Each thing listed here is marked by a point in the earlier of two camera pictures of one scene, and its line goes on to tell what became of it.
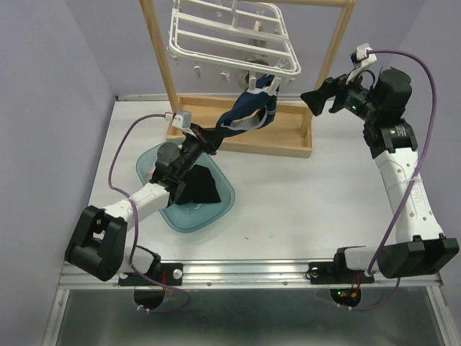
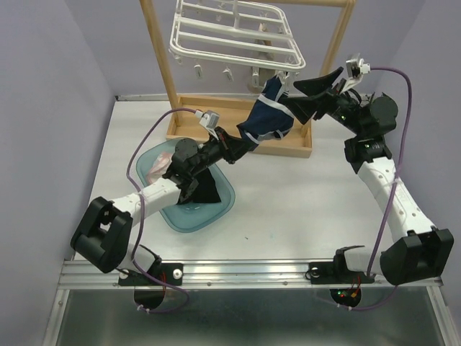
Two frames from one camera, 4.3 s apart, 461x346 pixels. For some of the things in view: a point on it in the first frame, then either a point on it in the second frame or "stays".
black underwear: x=199 y=187 stays
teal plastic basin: x=191 y=218 stays
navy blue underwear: x=255 y=109 -> x=268 y=118
